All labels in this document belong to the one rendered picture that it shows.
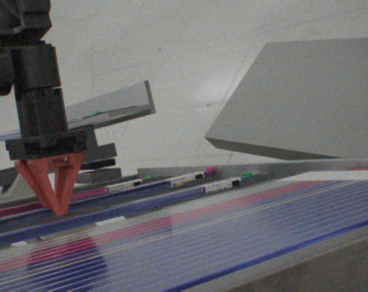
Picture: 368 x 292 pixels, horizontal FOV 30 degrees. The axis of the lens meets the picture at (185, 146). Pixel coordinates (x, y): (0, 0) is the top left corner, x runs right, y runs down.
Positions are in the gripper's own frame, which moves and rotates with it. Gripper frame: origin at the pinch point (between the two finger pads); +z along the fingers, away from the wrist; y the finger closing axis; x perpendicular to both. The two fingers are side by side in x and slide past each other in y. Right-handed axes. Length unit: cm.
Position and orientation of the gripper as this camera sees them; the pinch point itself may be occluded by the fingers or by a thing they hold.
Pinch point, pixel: (56, 207)
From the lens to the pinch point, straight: 86.4
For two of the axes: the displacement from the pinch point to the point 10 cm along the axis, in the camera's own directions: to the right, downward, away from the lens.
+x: 7.7, -1.5, 6.2
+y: 6.2, -0.4, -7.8
